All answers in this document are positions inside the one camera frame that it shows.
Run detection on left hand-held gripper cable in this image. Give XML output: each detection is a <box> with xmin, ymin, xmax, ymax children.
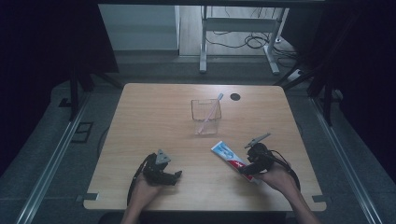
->
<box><xmin>126</xmin><ymin>153</ymin><xmax>154</xmax><ymax>207</ymax></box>

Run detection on person's left hand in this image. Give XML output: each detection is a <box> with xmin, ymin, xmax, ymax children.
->
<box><xmin>132</xmin><ymin>172</ymin><xmax>166</xmax><ymax>210</ymax></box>

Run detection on hand-held gripper cable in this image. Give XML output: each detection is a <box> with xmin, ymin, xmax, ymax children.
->
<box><xmin>126</xmin><ymin>153</ymin><xmax>154</xmax><ymax>207</ymax></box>
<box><xmin>269</xmin><ymin>149</ymin><xmax>302</xmax><ymax>191</ymax></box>

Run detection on black metal stand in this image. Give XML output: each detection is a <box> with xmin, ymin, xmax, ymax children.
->
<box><xmin>274</xmin><ymin>62</ymin><xmax>344</xmax><ymax>127</ymax></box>
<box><xmin>59</xmin><ymin>66</ymin><xmax>124</xmax><ymax>122</ymax></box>

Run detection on pink toothbrush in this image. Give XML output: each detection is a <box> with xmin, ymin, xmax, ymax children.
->
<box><xmin>195</xmin><ymin>92</ymin><xmax>225</xmax><ymax>135</ymax></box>

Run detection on black floor cables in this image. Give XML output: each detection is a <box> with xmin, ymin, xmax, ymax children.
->
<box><xmin>205</xmin><ymin>7</ymin><xmax>300</xmax><ymax>68</ymax></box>

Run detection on right hand-held gripper cable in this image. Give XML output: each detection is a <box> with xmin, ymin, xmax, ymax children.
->
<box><xmin>269</xmin><ymin>149</ymin><xmax>302</xmax><ymax>191</ymax></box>

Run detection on person's right hand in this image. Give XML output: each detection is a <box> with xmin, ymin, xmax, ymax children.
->
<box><xmin>253</xmin><ymin>161</ymin><xmax>297</xmax><ymax>195</ymax></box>

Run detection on aluminium floor rail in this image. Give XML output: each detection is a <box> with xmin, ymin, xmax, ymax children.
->
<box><xmin>13</xmin><ymin>92</ymin><xmax>92</xmax><ymax>224</ymax></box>
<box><xmin>309</xmin><ymin>96</ymin><xmax>384</xmax><ymax>224</ymax></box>

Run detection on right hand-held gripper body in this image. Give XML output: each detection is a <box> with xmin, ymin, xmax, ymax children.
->
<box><xmin>243</xmin><ymin>133</ymin><xmax>277</xmax><ymax>175</ymax></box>

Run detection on toothpaste tube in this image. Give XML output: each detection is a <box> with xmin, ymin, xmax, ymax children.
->
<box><xmin>210</xmin><ymin>140</ymin><xmax>262</xmax><ymax>186</ymax></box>

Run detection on clear plastic container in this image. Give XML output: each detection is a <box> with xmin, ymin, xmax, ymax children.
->
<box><xmin>191</xmin><ymin>98</ymin><xmax>223</xmax><ymax>136</ymax></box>

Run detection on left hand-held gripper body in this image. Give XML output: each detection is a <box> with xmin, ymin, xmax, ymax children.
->
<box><xmin>141</xmin><ymin>148</ymin><xmax>176</xmax><ymax>188</ymax></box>

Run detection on white metal desk frame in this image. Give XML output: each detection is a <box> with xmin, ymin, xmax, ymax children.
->
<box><xmin>199</xmin><ymin>5</ymin><xmax>290</xmax><ymax>76</ymax></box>

